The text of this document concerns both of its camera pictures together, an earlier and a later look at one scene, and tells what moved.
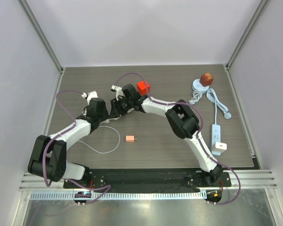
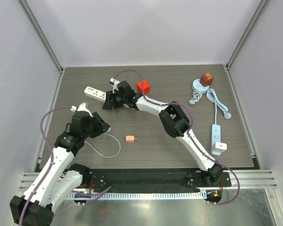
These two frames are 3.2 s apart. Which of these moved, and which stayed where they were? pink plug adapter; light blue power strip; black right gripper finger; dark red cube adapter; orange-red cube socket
Moved: black right gripper finger
Stayed: light blue power strip; dark red cube adapter; orange-red cube socket; pink plug adapter
